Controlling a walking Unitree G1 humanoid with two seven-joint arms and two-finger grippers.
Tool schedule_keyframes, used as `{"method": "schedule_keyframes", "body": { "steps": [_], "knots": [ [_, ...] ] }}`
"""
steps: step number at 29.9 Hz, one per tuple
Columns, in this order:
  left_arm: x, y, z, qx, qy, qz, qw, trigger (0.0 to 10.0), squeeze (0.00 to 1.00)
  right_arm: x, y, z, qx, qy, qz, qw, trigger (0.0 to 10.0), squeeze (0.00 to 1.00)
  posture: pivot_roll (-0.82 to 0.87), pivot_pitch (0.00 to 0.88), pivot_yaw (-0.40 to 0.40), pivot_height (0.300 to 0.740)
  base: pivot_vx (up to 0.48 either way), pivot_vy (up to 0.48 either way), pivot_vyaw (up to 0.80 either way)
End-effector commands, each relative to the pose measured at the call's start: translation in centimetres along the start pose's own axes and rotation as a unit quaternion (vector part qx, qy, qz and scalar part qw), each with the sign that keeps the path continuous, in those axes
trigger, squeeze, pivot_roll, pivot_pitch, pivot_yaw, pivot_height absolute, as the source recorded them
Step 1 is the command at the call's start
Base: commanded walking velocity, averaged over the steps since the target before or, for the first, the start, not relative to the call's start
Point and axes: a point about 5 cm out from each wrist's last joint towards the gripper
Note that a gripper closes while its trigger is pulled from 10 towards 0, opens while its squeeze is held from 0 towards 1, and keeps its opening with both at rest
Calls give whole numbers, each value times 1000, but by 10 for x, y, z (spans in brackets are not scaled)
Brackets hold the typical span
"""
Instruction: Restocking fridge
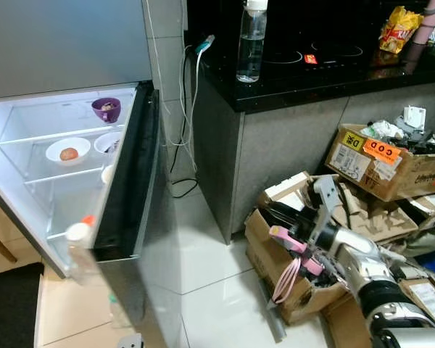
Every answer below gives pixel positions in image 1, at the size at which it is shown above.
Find grey fridge door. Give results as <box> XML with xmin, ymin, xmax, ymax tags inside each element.
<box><xmin>62</xmin><ymin>80</ymin><xmax>191</xmax><ymax>348</ymax></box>

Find glass fridge shelf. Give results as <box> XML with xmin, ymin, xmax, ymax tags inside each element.
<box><xmin>43</xmin><ymin>188</ymin><xmax>106</xmax><ymax>241</ymax></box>
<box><xmin>18</xmin><ymin>145</ymin><xmax>120</xmax><ymax>186</ymax></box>
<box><xmin>0</xmin><ymin>109</ymin><xmax>131</xmax><ymax>146</ymax></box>

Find dark grey fridge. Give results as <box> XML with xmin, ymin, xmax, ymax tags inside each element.
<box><xmin>0</xmin><ymin>82</ymin><xmax>142</xmax><ymax>280</ymax></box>

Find grey cabinets black counter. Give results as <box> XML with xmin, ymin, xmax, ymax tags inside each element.
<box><xmin>184</xmin><ymin>0</ymin><xmax>435</xmax><ymax>245</ymax></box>

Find cardboard box with inserts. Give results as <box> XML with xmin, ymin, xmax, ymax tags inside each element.
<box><xmin>260</xmin><ymin>171</ymin><xmax>423</xmax><ymax>245</ymax></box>

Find cardboard box orange label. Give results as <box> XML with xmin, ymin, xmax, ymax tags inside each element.
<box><xmin>324</xmin><ymin>123</ymin><xmax>435</xmax><ymax>203</ymax></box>

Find olive green bag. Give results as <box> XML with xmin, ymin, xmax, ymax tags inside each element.
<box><xmin>400</xmin><ymin>216</ymin><xmax>435</xmax><ymax>259</ymax></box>

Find cardboard box white label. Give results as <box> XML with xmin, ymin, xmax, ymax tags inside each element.
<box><xmin>395</xmin><ymin>278</ymin><xmax>435</xmax><ymax>338</ymax></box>

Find white power adapter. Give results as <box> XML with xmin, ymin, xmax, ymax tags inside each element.
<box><xmin>403</xmin><ymin>105</ymin><xmax>428</xmax><ymax>136</ymax></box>

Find clear sports bottle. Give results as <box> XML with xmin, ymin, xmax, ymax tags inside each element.
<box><xmin>235</xmin><ymin>0</ymin><xmax>270</xmax><ymax>83</ymax></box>

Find white bowl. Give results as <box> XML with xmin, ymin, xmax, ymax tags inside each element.
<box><xmin>45</xmin><ymin>136</ymin><xmax>93</xmax><ymax>167</ymax></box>
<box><xmin>94</xmin><ymin>130</ymin><xmax>125</xmax><ymax>156</ymax></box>

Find grey robot block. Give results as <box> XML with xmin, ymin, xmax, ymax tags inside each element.
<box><xmin>118</xmin><ymin>333</ymin><xmax>144</xmax><ymax>348</ymax></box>

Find tall clear bottle white cap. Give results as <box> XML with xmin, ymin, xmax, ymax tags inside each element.
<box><xmin>64</xmin><ymin>221</ymin><xmax>96</xmax><ymax>280</ymax></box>

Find yellow red snack bag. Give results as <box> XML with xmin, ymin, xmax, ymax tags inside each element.
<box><xmin>378</xmin><ymin>5</ymin><xmax>426</xmax><ymax>56</ymax></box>

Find orange round fruit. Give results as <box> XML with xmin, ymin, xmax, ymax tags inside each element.
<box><xmin>59</xmin><ymin>146</ymin><xmax>80</xmax><ymax>162</ymax></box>

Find grey freezer door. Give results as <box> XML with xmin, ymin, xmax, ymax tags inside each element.
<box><xmin>0</xmin><ymin>0</ymin><xmax>154</xmax><ymax>102</ymax></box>

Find black floor mat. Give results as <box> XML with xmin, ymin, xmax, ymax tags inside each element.
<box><xmin>0</xmin><ymin>262</ymin><xmax>45</xmax><ymax>348</ymax></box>

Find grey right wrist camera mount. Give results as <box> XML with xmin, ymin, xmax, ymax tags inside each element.
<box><xmin>307</xmin><ymin>173</ymin><xmax>342</xmax><ymax>251</ymax></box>

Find pink cable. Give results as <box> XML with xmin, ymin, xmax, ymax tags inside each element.
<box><xmin>269</xmin><ymin>224</ymin><xmax>328</xmax><ymax>306</ymax></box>

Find black power cable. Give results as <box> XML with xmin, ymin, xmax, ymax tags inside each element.
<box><xmin>168</xmin><ymin>138</ymin><xmax>202</xmax><ymax>199</ymax></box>

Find jumble of cables and adapters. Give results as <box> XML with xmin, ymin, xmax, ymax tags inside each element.
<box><xmin>361</xmin><ymin>118</ymin><xmax>435</xmax><ymax>156</ymax></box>

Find teal cable plug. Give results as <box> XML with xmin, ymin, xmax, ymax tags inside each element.
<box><xmin>195</xmin><ymin>33</ymin><xmax>218</xmax><ymax>56</ymax></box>

